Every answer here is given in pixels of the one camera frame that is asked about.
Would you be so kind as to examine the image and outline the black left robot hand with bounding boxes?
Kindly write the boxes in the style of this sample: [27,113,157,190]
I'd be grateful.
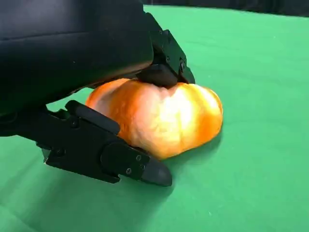
[0,0,196,187]

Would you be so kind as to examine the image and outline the green table cloth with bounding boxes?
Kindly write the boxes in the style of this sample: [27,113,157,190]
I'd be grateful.
[0,4,309,232]

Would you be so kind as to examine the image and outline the orange white toy bread roll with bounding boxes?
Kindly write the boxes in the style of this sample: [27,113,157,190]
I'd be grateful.
[85,77,223,160]

